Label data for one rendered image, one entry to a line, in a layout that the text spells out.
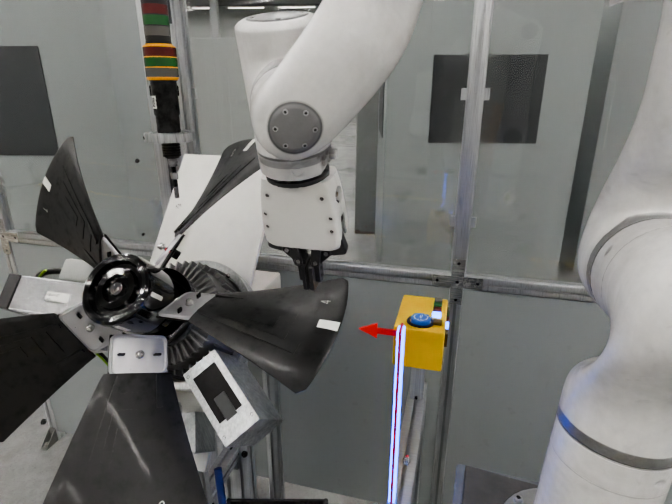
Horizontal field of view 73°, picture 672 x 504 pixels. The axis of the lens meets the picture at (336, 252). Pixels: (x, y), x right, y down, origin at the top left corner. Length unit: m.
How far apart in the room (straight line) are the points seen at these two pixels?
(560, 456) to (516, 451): 1.12
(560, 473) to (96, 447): 0.61
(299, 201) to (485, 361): 1.10
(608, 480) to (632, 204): 0.28
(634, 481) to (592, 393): 0.10
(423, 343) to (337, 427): 0.89
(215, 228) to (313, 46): 0.75
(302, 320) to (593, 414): 0.39
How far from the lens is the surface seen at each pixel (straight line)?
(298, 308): 0.72
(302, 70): 0.40
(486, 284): 1.42
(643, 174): 0.54
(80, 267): 1.13
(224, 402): 0.83
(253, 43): 0.47
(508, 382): 1.57
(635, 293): 0.46
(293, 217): 0.55
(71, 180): 0.98
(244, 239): 1.05
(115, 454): 0.79
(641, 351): 0.46
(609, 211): 0.57
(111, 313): 0.80
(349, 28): 0.40
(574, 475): 0.61
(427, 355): 0.95
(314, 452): 1.88
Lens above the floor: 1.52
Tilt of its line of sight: 20 degrees down
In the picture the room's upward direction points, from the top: straight up
